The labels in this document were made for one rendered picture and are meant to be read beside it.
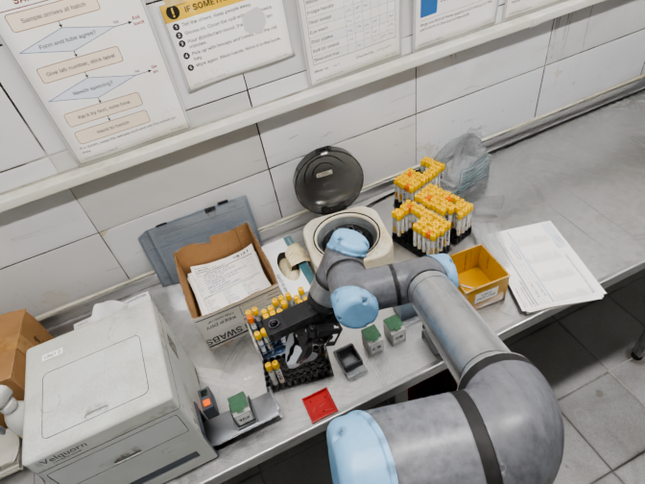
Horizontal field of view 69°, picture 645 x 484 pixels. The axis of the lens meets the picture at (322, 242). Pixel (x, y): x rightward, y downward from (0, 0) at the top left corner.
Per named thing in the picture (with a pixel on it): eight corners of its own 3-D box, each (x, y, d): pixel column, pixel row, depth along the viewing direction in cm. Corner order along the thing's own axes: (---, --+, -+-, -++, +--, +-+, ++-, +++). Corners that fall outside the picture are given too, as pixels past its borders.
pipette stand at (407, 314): (403, 327, 126) (402, 305, 119) (393, 308, 131) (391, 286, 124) (437, 315, 128) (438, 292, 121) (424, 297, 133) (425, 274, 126)
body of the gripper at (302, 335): (334, 349, 102) (354, 308, 96) (299, 353, 97) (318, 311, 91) (319, 323, 107) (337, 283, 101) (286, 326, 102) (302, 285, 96)
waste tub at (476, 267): (463, 316, 126) (465, 293, 119) (437, 282, 136) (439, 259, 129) (506, 299, 128) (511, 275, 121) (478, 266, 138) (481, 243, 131)
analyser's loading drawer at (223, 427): (201, 456, 107) (193, 447, 104) (194, 431, 112) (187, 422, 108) (282, 416, 111) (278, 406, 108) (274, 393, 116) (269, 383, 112)
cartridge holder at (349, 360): (348, 381, 118) (346, 374, 115) (333, 353, 124) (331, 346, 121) (368, 372, 119) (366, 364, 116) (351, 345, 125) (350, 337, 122)
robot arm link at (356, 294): (398, 289, 76) (382, 250, 85) (330, 303, 76) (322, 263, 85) (401, 323, 80) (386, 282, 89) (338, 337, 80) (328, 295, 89)
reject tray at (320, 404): (312, 423, 111) (312, 423, 111) (301, 399, 116) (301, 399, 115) (338, 411, 113) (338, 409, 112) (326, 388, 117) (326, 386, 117)
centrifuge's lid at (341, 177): (287, 159, 133) (282, 148, 139) (304, 229, 148) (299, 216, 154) (359, 140, 135) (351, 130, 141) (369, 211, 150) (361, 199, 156)
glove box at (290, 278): (291, 315, 135) (284, 294, 128) (264, 262, 151) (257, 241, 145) (329, 298, 137) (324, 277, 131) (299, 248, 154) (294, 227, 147)
